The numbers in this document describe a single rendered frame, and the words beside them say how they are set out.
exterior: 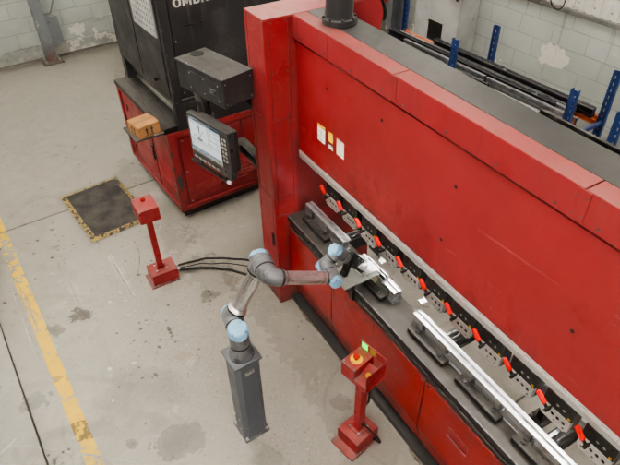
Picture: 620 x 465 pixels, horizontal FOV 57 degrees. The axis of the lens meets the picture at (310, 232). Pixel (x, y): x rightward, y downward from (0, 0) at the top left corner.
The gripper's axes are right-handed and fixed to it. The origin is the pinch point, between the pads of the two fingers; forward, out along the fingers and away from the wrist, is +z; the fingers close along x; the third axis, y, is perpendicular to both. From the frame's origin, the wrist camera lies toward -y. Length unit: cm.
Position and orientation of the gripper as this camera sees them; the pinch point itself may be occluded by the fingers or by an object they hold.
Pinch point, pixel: (361, 270)
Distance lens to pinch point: 349.7
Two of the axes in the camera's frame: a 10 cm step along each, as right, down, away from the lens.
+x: -5.3, -5.4, 6.6
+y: 6.3, -7.7, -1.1
